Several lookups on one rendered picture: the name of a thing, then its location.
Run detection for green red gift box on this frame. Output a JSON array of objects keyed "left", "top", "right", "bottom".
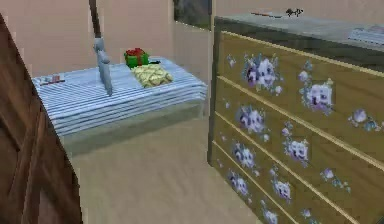
[{"left": 123, "top": 47, "right": 150, "bottom": 69}]

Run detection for blue striped bed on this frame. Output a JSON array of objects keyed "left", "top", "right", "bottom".
[{"left": 31, "top": 56, "right": 208, "bottom": 158}]

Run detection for dark window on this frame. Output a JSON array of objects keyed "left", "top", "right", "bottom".
[{"left": 172, "top": 0, "right": 214, "bottom": 31}]

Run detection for olive flowered chest of drawers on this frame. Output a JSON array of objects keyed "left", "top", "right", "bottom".
[{"left": 206, "top": 13, "right": 384, "bottom": 224}]

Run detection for thin red pencil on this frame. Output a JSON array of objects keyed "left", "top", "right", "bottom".
[{"left": 250, "top": 11, "right": 283, "bottom": 19}]

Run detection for small black keys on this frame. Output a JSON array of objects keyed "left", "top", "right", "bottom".
[{"left": 285, "top": 8, "right": 305, "bottom": 18}]

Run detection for small red grey book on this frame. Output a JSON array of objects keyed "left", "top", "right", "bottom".
[{"left": 39, "top": 75, "right": 66, "bottom": 87}]

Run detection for brown wooden door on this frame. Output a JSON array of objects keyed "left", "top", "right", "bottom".
[{"left": 0, "top": 13, "right": 84, "bottom": 224}]

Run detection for pale blue printed paper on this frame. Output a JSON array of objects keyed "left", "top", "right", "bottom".
[{"left": 347, "top": 24, "right": 384, "bottom": 46}]

